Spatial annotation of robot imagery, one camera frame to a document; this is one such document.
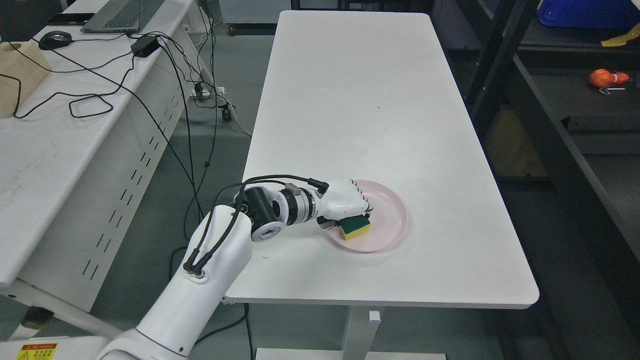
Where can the orange toy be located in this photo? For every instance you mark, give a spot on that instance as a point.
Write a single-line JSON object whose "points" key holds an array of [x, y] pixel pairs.
{"points": [[602, 78]]}

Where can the black power adapter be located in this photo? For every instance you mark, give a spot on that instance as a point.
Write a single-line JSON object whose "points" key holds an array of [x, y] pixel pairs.
{"points": [[145, 45]]}

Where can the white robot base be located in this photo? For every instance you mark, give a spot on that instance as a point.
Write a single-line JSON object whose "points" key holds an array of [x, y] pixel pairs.
{"points": [[54, 348]]}

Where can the black smartphone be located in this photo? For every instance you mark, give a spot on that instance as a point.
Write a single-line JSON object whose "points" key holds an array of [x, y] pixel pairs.
{"points": [[69, 19]]}

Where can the black computer mouse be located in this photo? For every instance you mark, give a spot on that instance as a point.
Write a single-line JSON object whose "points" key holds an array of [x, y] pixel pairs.
{"points": [[55, 39]]}

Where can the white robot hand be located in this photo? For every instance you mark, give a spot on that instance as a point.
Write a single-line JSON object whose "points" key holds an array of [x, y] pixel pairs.
{"points": [[343, 199]]}

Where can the dark metal shelf rack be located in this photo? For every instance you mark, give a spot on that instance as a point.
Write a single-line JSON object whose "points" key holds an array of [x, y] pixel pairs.
{"points": [[587, 137]]}

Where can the white side desk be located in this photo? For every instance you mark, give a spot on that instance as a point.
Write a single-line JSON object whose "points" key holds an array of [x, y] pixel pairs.
{"points": [[74, 171]]}

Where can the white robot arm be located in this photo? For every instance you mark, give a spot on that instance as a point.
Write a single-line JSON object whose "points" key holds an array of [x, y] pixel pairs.
{"points": [[218, 252]]}

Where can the green yellow sponge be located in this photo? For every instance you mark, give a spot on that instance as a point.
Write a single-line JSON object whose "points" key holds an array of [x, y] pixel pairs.
{"points": [[354, 226]]}

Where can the white table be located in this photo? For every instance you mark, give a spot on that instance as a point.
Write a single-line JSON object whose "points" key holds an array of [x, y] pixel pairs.
{"points": [[370, 96]]}

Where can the grey laptop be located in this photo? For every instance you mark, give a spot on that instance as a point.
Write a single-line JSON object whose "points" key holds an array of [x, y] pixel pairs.
{"points": [[122, 16]]}

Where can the beige cardboard box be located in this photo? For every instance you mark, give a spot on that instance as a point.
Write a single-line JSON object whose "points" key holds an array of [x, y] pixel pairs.
{"points": [[23, 67]]}

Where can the pink plate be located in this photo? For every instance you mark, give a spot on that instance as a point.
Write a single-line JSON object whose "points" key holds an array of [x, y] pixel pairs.
{"points": [[388, 220]]}

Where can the yellow tape piece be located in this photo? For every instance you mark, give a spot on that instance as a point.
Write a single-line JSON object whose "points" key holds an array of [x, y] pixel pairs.
{"points": [[623, 39]]}

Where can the blue plastic bin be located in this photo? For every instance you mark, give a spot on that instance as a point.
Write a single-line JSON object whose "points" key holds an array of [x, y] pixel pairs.
{"points": [[604, 14]]}

